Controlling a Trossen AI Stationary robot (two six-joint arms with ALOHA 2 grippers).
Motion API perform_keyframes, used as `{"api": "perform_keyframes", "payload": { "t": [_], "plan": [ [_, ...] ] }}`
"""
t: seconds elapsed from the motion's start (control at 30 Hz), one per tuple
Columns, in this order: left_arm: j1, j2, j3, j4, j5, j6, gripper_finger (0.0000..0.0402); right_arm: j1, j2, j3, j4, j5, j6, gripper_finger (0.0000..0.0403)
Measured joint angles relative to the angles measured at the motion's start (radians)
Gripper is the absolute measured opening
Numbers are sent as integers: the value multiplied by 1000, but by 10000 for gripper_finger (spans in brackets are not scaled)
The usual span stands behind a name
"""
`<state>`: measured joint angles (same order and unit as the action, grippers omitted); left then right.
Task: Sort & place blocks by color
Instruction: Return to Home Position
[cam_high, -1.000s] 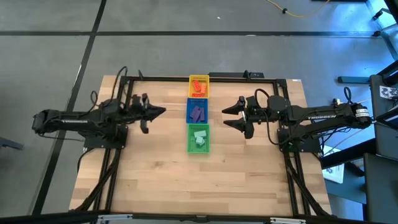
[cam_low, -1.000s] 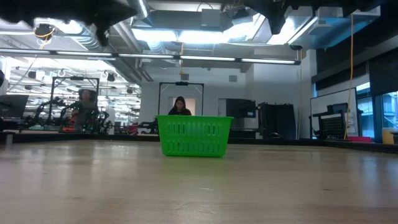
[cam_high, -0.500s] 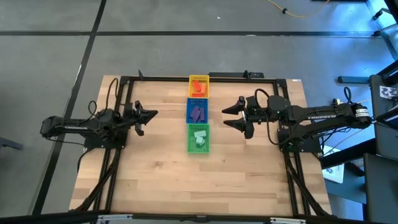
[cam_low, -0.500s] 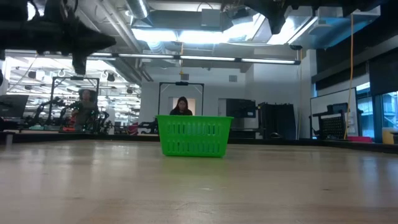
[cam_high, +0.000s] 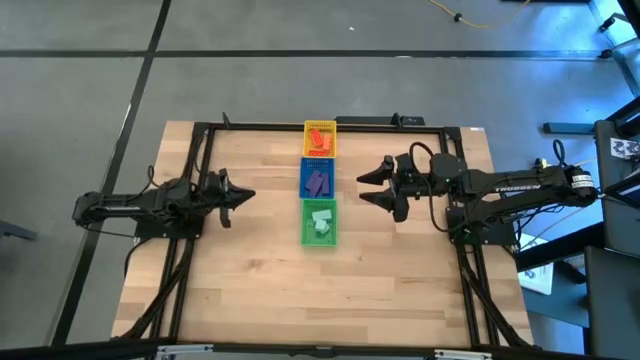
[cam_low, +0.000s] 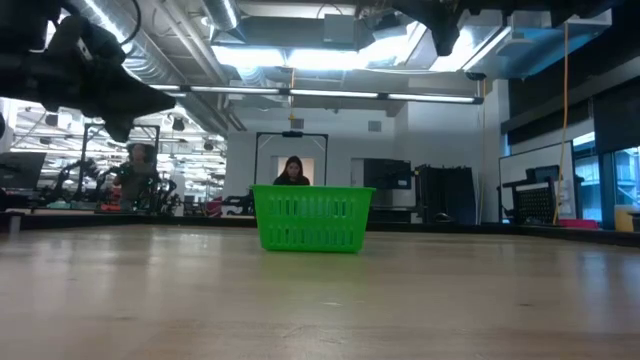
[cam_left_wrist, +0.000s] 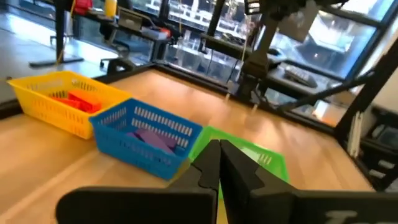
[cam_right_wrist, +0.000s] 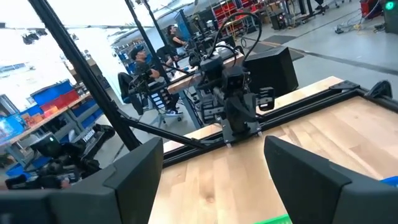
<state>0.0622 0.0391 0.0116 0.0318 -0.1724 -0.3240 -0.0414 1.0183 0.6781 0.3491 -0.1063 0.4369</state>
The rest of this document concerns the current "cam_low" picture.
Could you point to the black gantry frame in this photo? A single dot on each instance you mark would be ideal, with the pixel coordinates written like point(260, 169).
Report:
point(150, 127)
point(291, 134)

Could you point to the black computer monitor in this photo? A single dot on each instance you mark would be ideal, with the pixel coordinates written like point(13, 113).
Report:
point(20, 170)

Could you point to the black wall screen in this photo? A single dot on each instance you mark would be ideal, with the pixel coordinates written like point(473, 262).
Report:
point(387, 173)

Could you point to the red box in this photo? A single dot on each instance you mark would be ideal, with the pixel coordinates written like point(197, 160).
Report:
point(577, 223)

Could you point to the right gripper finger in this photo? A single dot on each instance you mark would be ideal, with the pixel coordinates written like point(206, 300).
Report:
point(445, 25)

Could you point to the red chair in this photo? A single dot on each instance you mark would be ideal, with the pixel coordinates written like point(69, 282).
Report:
point(214, 206)

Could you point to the black pegboard panel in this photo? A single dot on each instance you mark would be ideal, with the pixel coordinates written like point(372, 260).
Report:
point(535, 205)

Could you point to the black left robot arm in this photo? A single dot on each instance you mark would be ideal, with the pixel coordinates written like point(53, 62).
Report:
point(25, 20)

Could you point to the person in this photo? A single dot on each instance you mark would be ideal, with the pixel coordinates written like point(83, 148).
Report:
point(292, 172)
point(134, 175)

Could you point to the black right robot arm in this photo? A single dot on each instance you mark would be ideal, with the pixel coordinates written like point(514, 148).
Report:
point(500, 5)

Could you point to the background black robot arm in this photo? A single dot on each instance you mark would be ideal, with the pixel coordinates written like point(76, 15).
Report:
point(240, 204)

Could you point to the yellow canister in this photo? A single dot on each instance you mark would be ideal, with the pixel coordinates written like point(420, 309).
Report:
point(623, 219)

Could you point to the long ceiling light bar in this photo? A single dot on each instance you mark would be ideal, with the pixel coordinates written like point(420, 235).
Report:
point(300, 92)

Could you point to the green plastic basket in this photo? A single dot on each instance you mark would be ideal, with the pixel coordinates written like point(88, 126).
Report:
point(312, 220)

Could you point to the small black desk monitor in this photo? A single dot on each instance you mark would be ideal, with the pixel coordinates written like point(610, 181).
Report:
point(542, 173)

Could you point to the whiteboard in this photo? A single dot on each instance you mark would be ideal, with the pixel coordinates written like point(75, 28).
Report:
point(515, 165)

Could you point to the black dome object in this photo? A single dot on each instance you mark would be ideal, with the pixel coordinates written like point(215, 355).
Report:
point(442, 217)

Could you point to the black table edge rail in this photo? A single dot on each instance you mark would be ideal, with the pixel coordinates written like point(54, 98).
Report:
point(150, 220)

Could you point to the black cabinet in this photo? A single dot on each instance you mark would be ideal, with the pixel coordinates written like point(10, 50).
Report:
point(445, 195)

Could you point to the black desk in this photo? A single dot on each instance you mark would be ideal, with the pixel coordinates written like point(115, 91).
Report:
point(510, 185)

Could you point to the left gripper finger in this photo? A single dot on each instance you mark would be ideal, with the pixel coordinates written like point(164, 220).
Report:
point(140, 100)
point(124, 127)

